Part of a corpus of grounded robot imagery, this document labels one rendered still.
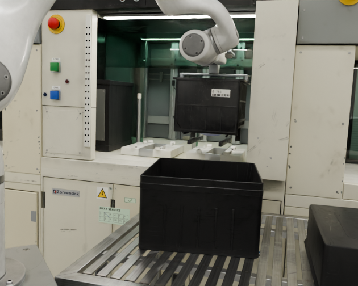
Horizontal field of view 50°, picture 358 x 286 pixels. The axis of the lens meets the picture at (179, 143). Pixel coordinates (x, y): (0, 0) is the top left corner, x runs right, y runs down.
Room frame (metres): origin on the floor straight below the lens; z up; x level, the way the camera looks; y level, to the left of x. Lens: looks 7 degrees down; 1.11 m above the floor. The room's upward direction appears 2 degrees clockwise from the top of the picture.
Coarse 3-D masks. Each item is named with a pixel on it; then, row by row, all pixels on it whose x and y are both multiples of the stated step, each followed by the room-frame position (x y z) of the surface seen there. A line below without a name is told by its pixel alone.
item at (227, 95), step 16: (176, 80) 1.29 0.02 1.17; (192, 80) 1.27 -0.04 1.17; (208, 80) 1.26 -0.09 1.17; (224, 80) 1.24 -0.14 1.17; (240, 80) 1.23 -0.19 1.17; (176, 96) 1.28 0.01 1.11; (192, 96) 1.27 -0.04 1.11; (208, 96) 1.26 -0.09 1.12; (224, 96) 1.24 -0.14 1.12; (240, 96) 1.25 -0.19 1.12; (176, 112) 1.28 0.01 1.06; (192, 112) 1.27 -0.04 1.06; (208, 112) 1.26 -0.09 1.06; (224, 112) 1.24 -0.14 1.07; (240, 112) 1.28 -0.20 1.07; (176, 128) 1.28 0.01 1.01; (192, 128) 1.27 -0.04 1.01; (208, 128) 1.25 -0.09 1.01; (224, 128) 1.24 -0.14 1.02; (240, 128) 1.42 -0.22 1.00; (224, 144) 1.31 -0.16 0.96
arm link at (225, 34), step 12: (156, 0) 1.02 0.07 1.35; (168, 0) 1.00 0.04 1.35; (180, 0) 1.00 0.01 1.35; (192, 0) 1.01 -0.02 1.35; (204, 0) 1.02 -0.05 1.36; (216, 0) 1.05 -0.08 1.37; (168, 12) 1.03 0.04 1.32; (180, 12) 1.02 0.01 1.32; (192, 12) 1.03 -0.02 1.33; (204, 12) 1.02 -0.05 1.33; (216, 12) 1.02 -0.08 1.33; (228, 12) 1.06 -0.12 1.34; (216, 24) 1.09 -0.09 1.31; (228, 24) 1.05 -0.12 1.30; (216, 36) 1.07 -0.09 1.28; (228, 36) 1.06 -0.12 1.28; (228, 48) 1.09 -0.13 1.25
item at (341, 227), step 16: (320, 208) 0.90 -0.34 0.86; (336, 208) 0.90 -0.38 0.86; (352, 208) 0.91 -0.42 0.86; (320, 224) 0.78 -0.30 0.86; (336, 224) 0.78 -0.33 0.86; (352, 224) 0.78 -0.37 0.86; (320, 240) 0.71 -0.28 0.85; (336, 240) 0.69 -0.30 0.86; (352, 240) 0.69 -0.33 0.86; (320, 256) 0.69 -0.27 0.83; (336, 256) 0.66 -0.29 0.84; (352, 256) 0.65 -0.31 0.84; (320, 272) 0.68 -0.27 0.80; (336, 272) 0.66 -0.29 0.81; (352, 272) 0.65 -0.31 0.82
